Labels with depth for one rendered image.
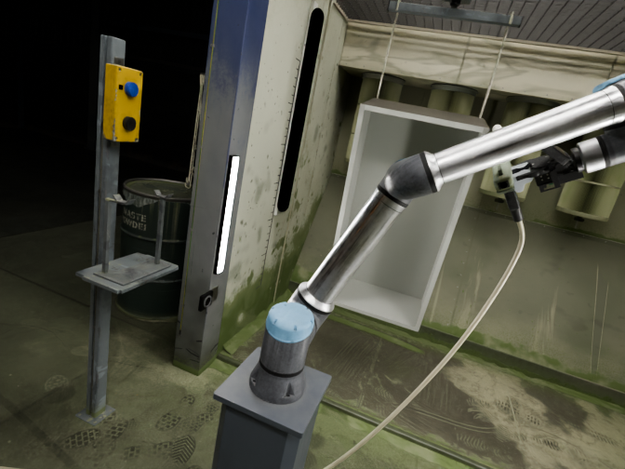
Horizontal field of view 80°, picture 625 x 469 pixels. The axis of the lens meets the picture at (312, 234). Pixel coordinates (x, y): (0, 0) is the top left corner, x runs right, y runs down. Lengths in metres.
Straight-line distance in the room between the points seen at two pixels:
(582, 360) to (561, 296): 0.47
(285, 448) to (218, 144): 1.32
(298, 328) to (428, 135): 1.45
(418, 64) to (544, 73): 0.83
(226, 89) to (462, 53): 1.83
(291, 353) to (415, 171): 0.65
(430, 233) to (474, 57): 1.34
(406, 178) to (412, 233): 1.41
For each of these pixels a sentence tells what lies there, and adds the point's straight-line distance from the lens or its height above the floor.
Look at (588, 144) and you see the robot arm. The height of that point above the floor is 1.59.
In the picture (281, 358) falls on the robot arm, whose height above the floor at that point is 0.79.
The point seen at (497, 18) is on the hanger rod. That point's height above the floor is 2.17.
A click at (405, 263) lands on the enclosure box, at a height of 0.76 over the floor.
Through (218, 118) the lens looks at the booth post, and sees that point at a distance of 1.90.
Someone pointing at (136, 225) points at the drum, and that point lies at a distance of 2.65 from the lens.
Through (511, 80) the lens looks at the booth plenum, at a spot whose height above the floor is 2.05.
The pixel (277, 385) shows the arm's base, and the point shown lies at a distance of 1.26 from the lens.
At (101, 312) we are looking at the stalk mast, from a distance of 1.85.
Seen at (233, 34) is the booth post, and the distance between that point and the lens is 1.91.
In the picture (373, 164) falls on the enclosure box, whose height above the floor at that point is 1.34.
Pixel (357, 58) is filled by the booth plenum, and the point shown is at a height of 2.05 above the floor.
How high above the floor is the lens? 1.48
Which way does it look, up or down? 16 degrees down
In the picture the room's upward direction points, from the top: 12 degrees clockwise
